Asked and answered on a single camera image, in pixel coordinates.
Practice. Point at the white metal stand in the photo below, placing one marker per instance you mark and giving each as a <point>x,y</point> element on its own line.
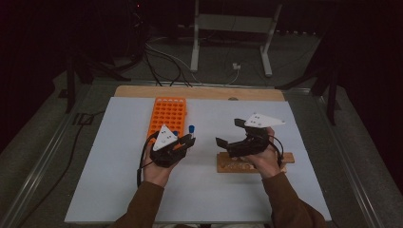
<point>234,23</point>

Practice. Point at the dark equipment tower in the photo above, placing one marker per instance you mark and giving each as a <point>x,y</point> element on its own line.
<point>138,25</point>

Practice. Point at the person's right hand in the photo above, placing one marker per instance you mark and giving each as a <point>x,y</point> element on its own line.
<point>266,163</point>

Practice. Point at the white table mat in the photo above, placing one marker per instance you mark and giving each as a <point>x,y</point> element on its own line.
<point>202,196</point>

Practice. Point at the aluminium floor rail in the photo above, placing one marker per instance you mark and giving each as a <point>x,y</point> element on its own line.
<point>42,163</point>
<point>347,161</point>

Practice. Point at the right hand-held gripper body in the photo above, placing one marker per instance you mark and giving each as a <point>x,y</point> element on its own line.
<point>250,146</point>

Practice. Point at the white plug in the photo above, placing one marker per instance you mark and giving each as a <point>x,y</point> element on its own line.
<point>236,66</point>

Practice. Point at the wooden tube rack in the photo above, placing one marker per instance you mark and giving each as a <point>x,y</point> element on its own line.
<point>228,167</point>

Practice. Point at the person's left hand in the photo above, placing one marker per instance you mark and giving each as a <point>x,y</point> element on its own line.
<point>157,174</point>

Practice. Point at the blue-capped test tube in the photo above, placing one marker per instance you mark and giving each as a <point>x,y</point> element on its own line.
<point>175,133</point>
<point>191,129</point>

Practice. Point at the orange plastic tube rack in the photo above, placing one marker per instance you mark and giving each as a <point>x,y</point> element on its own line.
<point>168,114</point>

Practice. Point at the black stand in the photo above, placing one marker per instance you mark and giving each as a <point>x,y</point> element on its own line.
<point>332,101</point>
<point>71,88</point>

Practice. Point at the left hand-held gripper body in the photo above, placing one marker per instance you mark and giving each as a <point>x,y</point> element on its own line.
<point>163,141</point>

